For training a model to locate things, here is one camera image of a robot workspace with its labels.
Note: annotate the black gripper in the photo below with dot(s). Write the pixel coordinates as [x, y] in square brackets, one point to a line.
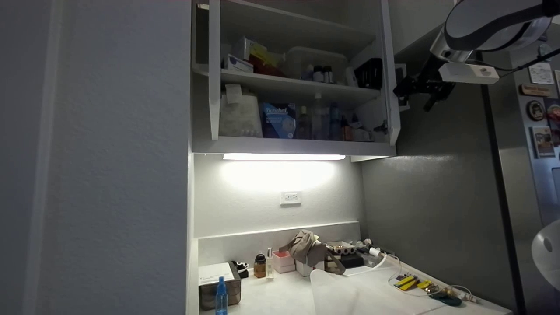
[435, 76]

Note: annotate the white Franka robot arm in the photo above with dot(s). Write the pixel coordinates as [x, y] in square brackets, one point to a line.
[502, 20]

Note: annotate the under-cabinet light strip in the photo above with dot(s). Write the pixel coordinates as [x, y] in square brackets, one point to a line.
[285, 157]

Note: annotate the small dark bottle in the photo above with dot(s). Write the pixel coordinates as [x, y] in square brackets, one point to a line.
[330, 74]
[318, 74]

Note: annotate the tall clear bottle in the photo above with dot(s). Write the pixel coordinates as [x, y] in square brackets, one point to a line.
[321, 120]

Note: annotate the clear plastic container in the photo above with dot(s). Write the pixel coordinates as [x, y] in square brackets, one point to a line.
[316, 59]

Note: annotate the stainless steel refrigerator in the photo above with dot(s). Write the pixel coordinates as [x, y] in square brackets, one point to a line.
[439, 204]

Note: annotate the round dark magnet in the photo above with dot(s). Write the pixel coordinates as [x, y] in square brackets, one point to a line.
[537, 111]

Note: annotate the clear plastic bottle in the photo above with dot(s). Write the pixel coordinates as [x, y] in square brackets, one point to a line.
[304, 123]

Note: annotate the brown bar magnet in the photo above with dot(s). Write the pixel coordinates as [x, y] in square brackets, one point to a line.
[538, 92]

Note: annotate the white square magnet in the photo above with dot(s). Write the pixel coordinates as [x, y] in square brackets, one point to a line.
[542, 74]

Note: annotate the Los Angeles poster magnet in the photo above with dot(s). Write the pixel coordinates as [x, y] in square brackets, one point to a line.
[544, 143]

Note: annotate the red pink fridge magnet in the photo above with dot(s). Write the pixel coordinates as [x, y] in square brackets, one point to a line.
[554, 116]

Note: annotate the blue packet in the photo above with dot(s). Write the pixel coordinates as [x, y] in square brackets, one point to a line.
[279, 122]

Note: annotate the yellow red box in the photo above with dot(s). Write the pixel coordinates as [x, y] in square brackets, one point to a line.
[264, 59]

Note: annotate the black box with holes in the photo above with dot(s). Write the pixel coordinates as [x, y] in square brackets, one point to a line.
[351, 256]

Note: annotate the white bag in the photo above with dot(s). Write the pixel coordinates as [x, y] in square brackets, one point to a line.
[241, 115]

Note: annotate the small white box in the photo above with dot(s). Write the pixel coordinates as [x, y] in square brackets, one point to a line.
[237, 64]

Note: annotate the brown crumpled cloth pile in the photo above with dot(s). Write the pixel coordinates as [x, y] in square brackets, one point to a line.
[307, 248]

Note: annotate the small yellow object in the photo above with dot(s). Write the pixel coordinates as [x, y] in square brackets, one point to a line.
[428, 286]

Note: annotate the white sheet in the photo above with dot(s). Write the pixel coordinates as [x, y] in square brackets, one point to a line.
[362, 291]

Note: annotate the pink box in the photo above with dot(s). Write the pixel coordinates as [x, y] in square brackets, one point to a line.
[285, 263]

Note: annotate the slim white bottle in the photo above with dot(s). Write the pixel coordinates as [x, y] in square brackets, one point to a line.
[271, 265]

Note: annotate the small amber bottle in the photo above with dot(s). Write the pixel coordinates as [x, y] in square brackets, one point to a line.
[260, 267]

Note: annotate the dark metal box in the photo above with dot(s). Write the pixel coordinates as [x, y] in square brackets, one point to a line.
[234, 291]

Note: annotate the blue plastic bottle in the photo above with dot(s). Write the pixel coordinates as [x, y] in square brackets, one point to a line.
[222, 298]

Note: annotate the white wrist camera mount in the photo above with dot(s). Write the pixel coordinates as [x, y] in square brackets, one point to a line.
[470, 74]

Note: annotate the white wall cabinet frame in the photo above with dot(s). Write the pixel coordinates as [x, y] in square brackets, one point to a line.
[281, 146]

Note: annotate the white wall outlet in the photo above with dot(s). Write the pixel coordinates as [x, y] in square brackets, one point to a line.
[292, 199]

